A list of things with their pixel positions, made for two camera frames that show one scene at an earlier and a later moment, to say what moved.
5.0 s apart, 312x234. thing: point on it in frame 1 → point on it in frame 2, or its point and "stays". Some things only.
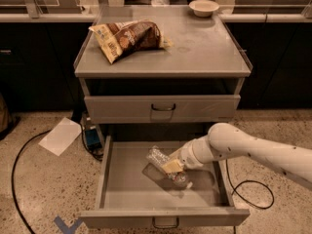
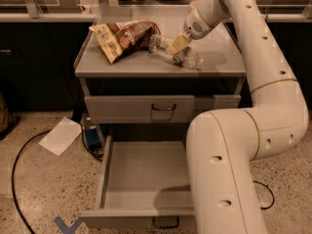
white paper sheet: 61,136 stays
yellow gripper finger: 172,167 → 179,43
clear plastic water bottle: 158,157 → 187,57
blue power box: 92,138 stays
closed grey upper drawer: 166,108 stays
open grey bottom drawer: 136,193 stays
